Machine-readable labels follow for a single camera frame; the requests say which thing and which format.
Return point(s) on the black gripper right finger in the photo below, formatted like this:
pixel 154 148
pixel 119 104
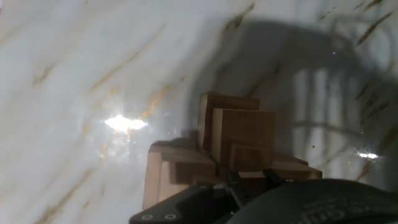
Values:
pixel 273 178

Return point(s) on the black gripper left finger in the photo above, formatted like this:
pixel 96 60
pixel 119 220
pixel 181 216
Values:
pixel 192 205

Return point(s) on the large wooden cross block structure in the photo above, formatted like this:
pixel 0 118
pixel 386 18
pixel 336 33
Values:
pixel 174 174

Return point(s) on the white marble pattern board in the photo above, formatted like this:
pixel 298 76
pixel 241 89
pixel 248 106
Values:
pixel 77 93

